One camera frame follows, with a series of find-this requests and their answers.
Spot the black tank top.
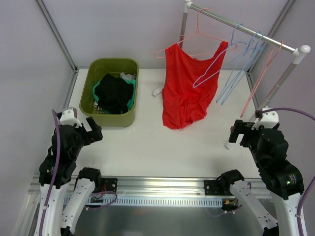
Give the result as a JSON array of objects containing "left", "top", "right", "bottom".
[{"left": 94, "top": 73, "right": 135, "bottom": 115}]

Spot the green tank top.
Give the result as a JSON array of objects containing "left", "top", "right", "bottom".
[{"left": 92, "top": 78, "right": 137, "bottom": 115}]

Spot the grey tank top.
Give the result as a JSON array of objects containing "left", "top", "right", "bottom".
[{"left": 120, "top": 72, "right": 136, "bottom": 81}]

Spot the pink wire hanger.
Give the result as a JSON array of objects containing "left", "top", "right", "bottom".
[{"left": 240, "top": 41, "right": 284, "bottom": 118}]

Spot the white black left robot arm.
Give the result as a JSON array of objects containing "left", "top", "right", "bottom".
[{"left": 34, "top": 117, "right": 103, "bottom": 236}]

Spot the red tank top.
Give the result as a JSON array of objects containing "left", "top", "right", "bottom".
[{"left": 162, "top": 41, "right": 229, "bottom": 129}]

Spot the pink hanger with red top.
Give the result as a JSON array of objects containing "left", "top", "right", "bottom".
[{"left": 154, "top": 8, "right": 237, "bottom": 59}]

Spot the olive green plastic basket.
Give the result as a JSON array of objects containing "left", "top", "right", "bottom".
[{"left": 79, "top": 58, "right": 139, "bottom": 127}]

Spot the silver white clothes rack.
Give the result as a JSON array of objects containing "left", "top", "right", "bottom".
[{"left": 177, "top": 0, "right": 311, "bottom": 110}]

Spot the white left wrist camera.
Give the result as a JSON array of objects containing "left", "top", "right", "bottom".
[{"left": 57, "top": 107, "right": 82, "bottom": 128}]

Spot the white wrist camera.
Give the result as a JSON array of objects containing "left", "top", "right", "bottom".
[
  {"left": 57, "top": 107, "right": 82, "bottom": 128},
  {"left": 251, "top": 109, "right": 279, "bottom": 130}
]

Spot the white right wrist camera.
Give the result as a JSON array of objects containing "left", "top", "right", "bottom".
[{"left": 251, "top": 109, "right": 279, "bottom": 130}]

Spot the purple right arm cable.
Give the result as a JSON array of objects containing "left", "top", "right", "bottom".
[{"left": 260, "top": 107, "right": 315, "bottom": 236}]

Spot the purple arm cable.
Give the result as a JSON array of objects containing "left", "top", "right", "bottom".
[
  {"left": 260, "top": 107, "right": 315, "bottom": 236},
  {"left": 38, "top": 109, "right": 62, "bottom": 236}
]

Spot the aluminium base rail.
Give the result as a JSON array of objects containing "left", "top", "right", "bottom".
[{"left": 28, "top": 175, "right": 271, "bottom": 199}]

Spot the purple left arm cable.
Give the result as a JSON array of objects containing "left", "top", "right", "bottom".
[{"left": 38, "top": 109, "right": 62, "bottom": 236}]

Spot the white slotted cable duct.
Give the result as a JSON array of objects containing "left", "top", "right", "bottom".
[{"left": 85, "top": 195, "right": 223, "bottom": 208}]

